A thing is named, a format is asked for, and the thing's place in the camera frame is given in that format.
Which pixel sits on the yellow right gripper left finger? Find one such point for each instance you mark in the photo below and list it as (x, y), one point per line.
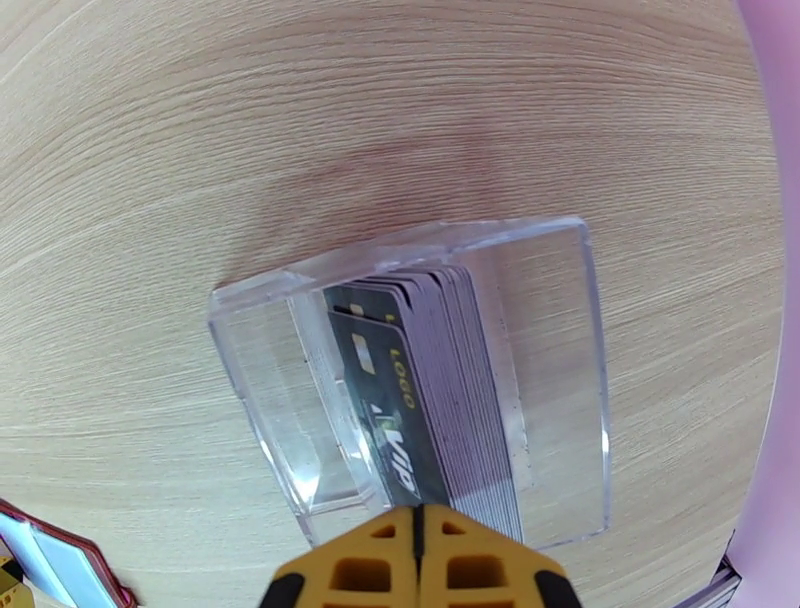
(356, 550)

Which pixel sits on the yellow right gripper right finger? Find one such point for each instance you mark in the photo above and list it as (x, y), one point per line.
(487, 550)

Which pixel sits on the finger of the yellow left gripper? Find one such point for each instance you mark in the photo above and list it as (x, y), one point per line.
(6, 581)

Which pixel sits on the red leather card holder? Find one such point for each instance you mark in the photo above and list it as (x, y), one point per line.
(62, 562)

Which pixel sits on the black VIP card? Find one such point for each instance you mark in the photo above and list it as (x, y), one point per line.
(387, 400)

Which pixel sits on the clear acrylic card box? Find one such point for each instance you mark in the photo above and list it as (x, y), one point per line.
(550, 375)

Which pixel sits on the stack of plastic cards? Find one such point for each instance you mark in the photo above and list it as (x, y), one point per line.
(475, 406)

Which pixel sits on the aluminium table edge rail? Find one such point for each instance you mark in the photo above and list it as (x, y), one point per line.
(719, 584)

